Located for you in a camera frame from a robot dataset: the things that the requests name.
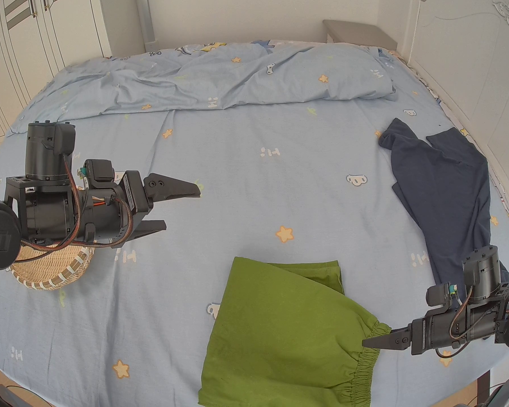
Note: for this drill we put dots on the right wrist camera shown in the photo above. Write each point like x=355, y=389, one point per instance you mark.
x=437, y=295

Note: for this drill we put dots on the dark blue garment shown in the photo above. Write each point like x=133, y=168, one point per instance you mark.
x=441, y=185

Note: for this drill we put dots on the green shorts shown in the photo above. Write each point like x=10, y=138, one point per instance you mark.
x=280, y=333

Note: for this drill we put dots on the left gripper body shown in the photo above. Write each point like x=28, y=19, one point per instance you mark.
x=101, y=214

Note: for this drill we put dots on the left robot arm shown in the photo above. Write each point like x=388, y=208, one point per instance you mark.
x=46, y=151

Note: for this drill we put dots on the grey bedside table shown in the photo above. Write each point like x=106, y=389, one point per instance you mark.
x=356, y=32

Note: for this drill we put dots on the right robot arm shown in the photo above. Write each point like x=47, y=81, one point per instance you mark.
x=481, y=269

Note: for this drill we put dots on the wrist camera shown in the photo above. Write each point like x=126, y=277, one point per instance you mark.
x=437, y=295
x=99, y=171

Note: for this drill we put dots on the bed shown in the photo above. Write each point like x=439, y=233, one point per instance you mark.
x=258, y=163

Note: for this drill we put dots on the round woven basket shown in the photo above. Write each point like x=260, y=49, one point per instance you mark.
x=51, y=269

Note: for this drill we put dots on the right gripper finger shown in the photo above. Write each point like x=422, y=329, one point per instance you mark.
x=398, y=335
x=396, y=346

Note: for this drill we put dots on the white wardrobe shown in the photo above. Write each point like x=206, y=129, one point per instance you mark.
x=17, y=36

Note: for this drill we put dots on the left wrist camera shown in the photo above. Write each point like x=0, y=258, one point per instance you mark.
x=99, y=171

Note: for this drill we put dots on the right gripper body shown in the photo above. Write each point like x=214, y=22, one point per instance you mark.
x=437, y=333

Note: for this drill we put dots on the pale blue quilt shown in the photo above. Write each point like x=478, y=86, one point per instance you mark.
x=237, y=83

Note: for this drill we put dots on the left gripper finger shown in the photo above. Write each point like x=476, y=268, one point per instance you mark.
x=150, y=227
x=169, y=187

